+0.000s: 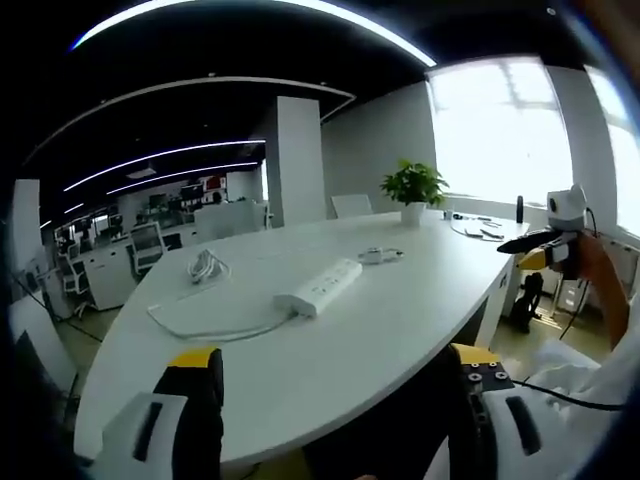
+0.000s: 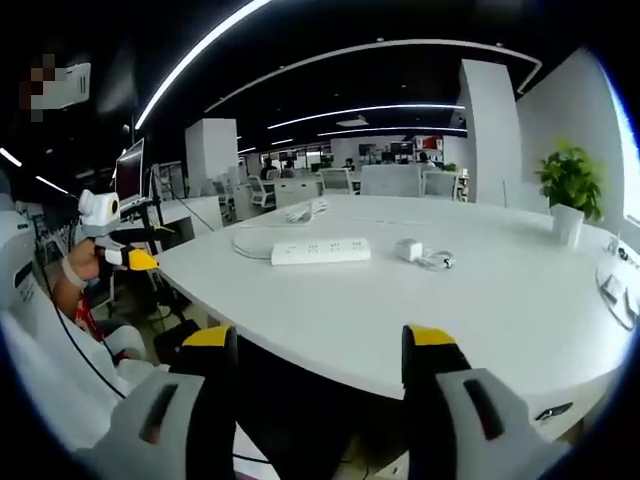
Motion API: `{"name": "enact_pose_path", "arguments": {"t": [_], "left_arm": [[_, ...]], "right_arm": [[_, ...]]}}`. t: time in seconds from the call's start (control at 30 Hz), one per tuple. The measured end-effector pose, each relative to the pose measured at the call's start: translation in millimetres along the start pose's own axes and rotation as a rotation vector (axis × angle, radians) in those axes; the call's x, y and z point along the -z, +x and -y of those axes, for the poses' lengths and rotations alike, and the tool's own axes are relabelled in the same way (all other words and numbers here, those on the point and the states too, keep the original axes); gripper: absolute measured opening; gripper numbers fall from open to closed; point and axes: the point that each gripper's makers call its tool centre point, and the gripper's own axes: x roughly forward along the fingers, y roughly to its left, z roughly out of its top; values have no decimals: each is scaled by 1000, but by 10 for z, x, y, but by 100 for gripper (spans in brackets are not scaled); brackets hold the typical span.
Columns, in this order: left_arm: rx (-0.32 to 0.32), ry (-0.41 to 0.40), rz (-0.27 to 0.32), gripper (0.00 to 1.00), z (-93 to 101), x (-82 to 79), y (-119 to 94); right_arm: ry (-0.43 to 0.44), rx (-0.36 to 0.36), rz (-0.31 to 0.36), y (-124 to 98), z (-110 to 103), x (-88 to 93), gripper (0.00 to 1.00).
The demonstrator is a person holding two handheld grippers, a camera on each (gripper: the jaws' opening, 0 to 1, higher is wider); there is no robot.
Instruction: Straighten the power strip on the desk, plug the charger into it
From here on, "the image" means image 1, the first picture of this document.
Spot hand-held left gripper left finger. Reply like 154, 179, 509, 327
92, 346, 225, 480

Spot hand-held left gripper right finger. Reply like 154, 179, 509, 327
445, 342, 564, 480

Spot white office chair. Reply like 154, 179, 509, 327
330, 193, 374, 220

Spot person's right hand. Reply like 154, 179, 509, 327
569, 232, 617, 286

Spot white clothing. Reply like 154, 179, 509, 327
424, 319, 640, 480

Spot white power strip cable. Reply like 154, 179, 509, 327
146, 292, 296, 342

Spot white office workstation desk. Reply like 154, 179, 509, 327
79, 234, 139, 311

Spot white pillar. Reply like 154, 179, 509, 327
264, 95, 327, 229

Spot white charger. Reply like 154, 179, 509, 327
357, 247, 404, 265

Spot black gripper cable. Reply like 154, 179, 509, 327
558, 207, 601, 341

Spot green potted plant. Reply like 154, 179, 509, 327
379, 159, 450, 226

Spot black object under desk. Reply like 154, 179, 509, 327
508, 272, 544, 335

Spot coiled white cable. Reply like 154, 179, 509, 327
186, 248, 232, 284

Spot papers on desk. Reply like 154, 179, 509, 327
449, 219, 506, 244

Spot white power strip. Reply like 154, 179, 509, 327
272, 257, 363, 318

